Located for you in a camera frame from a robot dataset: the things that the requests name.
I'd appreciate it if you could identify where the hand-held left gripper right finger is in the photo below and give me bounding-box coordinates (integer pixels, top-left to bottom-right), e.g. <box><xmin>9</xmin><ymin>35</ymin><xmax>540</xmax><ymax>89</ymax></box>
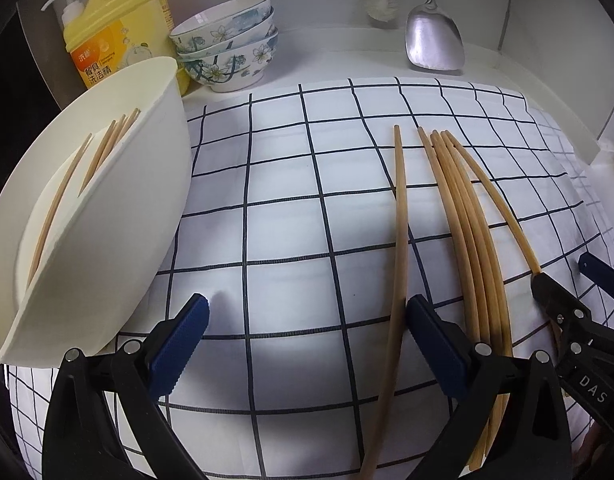
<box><xmin>406</xmin><ymin>294</ymin><xmax>572</xmax><ymax>480</ymax></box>

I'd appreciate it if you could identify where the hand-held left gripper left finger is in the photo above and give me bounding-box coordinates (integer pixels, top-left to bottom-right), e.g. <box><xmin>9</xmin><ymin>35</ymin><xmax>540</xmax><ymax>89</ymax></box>
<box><xmin>42</xmin><ymin>294</ymin><xmax>210</xmax><ymax>480</ymax></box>

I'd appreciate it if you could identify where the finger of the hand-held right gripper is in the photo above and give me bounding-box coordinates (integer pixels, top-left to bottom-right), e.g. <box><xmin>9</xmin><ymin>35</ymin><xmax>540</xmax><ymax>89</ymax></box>
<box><xmin>531</xmin><ymin>272</ymin><xmax>614</xmax><ymax>357</ymax></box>
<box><xmin>578</xmin><ymin>254</ymin><xmax>614</xmax><ymax>306</ymax></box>

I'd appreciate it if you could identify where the bundle of wooden chopsticks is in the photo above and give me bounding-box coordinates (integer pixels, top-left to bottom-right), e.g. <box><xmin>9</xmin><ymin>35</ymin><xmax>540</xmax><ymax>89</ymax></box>
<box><xmin>417</xmin><ymin>127</ymin><xmax>514</xmax><ymax>473</ymax></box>

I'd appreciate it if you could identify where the slender wooden chopstick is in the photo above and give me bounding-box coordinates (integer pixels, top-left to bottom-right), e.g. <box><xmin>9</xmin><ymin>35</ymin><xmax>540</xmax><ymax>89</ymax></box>
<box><xmin>359</xmin><ymin>125</ymin><xmax>409</xmax><ymax>480</ymax></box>
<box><xmin>86</xmin><ymin>116</ymin><xmax>126</xmax><ymax>187</ymax></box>
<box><xmin>78</xmin><ymin>120</ymin><xmax>117</xmax><ymax>197</ymax></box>
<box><xmin>26</xmin><ymin>133</ymin><xmax>93</xmax><ymax>287</ymax></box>
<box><xmin>94</xmin><ymin>108</ymin><xmax>139</xmax><ymax>172</ymax></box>
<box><xmin>444</xmin><ymin>131</ymin><xmax>562</xmax><ymax>353</ymax></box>

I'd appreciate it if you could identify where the white round tray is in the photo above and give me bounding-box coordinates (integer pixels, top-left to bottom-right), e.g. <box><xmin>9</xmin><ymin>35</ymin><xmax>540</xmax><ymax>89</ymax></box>
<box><xmin>0</xmin><ymin>56</ymin><xmax>194</xmax><ymax>367</ymax></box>

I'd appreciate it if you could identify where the white checked cloth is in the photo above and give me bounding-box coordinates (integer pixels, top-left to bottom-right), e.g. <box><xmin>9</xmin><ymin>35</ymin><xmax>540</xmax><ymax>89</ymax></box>
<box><xmin>7</xmin><ymin>77</ymin><xmax>608</xmax><ymax>480</ymax></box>

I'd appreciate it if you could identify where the floral ceramic bowl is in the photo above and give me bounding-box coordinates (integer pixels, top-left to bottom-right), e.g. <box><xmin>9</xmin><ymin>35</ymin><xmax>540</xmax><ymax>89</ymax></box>
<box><xmin>179</xmin><ymin>40</ymin><xmax>279</xmax><ymax>93</ymax></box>
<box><xmin>169</xmin><ymin>0</ymin><xmax>276</xmax><ymax>53</ymax></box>
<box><xmin>176</xmin><ymin>25</ymin><xmax>279</xmax><ymax>68</ymax></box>

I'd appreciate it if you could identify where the metal spatula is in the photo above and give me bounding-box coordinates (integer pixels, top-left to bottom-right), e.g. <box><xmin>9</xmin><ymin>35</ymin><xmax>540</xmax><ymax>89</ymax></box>
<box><xmin>405</xmin><ymin>0</ymin><xmax>464</xmax><ymax>72</ymax></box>

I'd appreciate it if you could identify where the yellow detergent pump bottle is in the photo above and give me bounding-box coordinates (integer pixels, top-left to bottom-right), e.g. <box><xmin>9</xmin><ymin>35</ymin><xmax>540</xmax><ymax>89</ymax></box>
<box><xmin>41</xmin><ymin>0</ymin><xmax>190</xmax><ymax>98</ymax></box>

